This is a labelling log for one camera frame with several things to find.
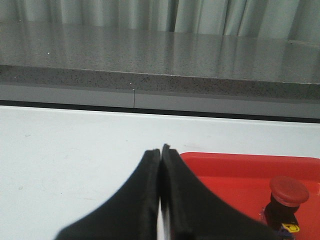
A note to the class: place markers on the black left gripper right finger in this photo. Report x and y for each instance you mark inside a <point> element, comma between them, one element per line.
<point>190,211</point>

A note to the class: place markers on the red mushroom push button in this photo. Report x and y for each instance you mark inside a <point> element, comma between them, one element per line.
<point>286,196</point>

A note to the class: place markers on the grey speckled stone counter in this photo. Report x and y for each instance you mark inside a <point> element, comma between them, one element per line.
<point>91,67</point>

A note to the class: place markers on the red plastic tray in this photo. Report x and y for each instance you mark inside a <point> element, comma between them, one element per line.
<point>243,182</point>

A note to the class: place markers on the white pleated curtain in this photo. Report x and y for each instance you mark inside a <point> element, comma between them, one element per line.
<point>297,20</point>

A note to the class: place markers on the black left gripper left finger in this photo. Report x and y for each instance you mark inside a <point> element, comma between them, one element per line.
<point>130,214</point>

